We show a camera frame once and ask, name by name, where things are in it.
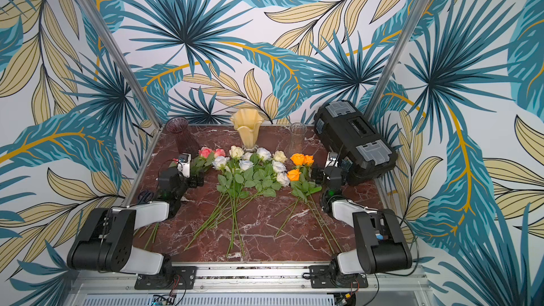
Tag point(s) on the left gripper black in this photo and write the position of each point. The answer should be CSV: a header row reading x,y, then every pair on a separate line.
x,y
194,183

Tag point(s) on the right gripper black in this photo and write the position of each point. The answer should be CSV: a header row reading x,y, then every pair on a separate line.
x,y
321,174

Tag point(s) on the orange rose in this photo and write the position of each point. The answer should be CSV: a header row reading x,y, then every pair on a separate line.
x,y
298,159
301,189
308,160

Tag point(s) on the pink rose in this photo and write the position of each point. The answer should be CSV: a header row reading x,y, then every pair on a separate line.
x,y
219,153
203,161

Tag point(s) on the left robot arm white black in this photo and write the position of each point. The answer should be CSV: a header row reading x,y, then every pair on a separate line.
x,y
105,242

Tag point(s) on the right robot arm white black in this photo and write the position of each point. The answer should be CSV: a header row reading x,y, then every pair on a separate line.
x,y
380,244

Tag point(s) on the clear glass vase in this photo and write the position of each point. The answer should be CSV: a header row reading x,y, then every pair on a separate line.
x,y
297,138

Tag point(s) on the white rose bunch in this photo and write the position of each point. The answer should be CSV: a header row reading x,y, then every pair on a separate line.
x,y
254,175

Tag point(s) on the black plastic toolbox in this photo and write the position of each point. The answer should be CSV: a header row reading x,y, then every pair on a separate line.
x,y
363,153

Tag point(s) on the dark purple glass vase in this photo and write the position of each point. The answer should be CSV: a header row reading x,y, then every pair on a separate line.
x,y
184,138

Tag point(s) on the cream yellow fluted vase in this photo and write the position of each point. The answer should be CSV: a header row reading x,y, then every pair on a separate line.
x,y
247,123

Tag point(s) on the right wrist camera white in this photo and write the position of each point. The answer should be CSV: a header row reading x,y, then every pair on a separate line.
x,y
332,159

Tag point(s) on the blue handled scissors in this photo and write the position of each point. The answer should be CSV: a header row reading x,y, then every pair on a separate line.
x,y
145,196

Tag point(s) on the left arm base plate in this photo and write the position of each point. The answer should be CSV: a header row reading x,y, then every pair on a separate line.
x,y
182,277

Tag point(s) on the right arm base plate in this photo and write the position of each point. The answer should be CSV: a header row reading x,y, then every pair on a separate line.
x,y
328,277

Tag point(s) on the aluminium front rail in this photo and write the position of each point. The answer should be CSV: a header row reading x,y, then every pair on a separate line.
x,y
270,283

